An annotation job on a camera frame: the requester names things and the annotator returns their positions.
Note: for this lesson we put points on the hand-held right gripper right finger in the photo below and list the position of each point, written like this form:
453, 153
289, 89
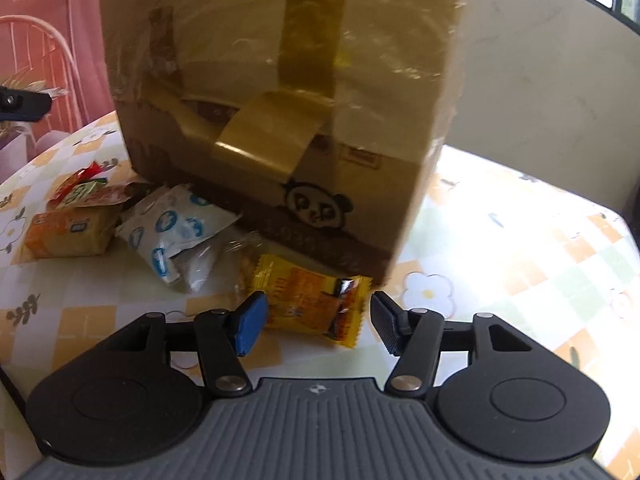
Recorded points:
387, 322

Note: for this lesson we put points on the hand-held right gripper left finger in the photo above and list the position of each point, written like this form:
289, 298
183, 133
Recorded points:
250, 322

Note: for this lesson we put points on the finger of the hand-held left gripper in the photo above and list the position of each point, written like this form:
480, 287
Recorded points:
25, 102

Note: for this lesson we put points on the yellow candy packet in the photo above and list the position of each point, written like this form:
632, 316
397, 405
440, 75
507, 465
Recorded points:
305, 295

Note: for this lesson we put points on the clear plastic snack packet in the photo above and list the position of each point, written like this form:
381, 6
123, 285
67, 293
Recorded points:
197, 270

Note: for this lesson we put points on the red and green snack packet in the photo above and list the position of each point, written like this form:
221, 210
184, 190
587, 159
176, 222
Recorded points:
82, 192

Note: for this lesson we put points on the white blue-print snack packet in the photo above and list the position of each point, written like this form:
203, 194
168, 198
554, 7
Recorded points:
160, 230

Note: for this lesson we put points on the orange biscuit packet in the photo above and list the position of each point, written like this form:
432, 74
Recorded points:
70, 232

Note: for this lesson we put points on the plastic-wrapped cardboard box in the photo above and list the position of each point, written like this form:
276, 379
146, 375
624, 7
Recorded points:
280, 85

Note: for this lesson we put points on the pink wall poster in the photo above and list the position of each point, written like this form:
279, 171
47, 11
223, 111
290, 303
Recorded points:
75, 25

